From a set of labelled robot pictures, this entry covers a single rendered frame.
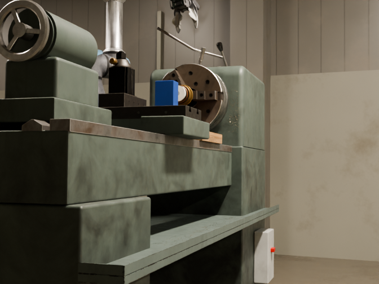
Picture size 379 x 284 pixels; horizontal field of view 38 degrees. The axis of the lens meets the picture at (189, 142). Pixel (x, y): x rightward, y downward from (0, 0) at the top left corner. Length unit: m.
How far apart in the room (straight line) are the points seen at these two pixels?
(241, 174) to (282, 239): 2.51
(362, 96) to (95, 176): 3.85
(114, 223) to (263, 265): 1.65
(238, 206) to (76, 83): 1.37
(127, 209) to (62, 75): 0.36
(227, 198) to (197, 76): 0.58
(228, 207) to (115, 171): 1.27
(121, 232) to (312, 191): 3.71
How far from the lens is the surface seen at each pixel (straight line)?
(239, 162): 2.61
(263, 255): 2.90
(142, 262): 1.26
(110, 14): 2.89
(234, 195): 2.62
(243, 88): 2.66
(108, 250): 1.33
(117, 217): 1.36
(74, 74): 1.44
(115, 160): 1.42
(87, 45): 1.52
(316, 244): 5.02
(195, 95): 2.45
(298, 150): 5.01
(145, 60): 5.63
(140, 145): 1.57
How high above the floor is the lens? 0.76
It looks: 3 degrees up
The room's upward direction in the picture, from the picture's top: 1 degrees clockwise
